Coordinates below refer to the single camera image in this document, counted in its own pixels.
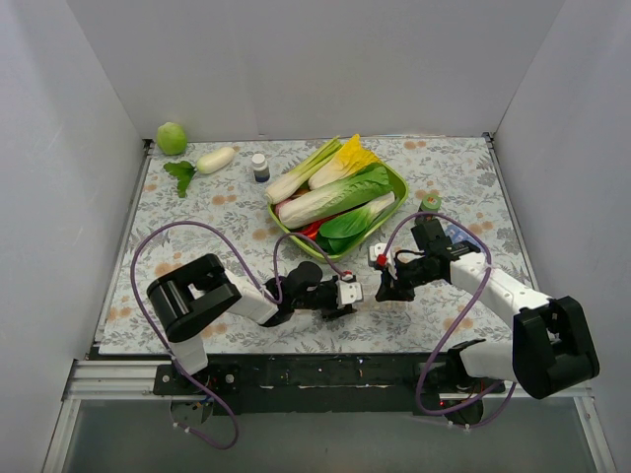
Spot green plastic tray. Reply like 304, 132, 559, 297
267, 164, 408, 261

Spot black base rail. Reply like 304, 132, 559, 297
152, 352, 494, 418

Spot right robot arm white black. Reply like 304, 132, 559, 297
368, 218, 600, 399

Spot red chili peppers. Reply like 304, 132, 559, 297
298, 219, 325, 241

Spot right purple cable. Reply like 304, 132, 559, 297
379, 211, 518, 429

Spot white blue pill bottle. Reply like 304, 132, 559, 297
251, 153, 270, 182

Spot blue pill blister pack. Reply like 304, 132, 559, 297
445, 224, 481, 248

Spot clear weekly pill organizer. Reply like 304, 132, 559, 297
354, 296, 408, 313

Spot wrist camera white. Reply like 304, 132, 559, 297
368, 242, 396, 278
336, 271, 364, 307

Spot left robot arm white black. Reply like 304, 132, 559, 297
147, 254, 363, 394

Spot green pill bottle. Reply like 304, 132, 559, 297
419, 193, 442, 213

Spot bok choy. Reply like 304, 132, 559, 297
316, 192, 396, 255

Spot leek white green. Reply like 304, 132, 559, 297
264, 137, 342, 205

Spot white radish with leaves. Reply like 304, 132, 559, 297
164, 147, 236, 198

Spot green round cabbage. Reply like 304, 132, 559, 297
156, 122, 187, 156

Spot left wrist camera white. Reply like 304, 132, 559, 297
336, 271, 364, 307

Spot yellow napa cabbage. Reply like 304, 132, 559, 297
308, 134, 381, 190

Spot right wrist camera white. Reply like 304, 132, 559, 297
368, 242, 396, 278

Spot green napa cabbage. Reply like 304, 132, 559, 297
277, 164, 392, 230

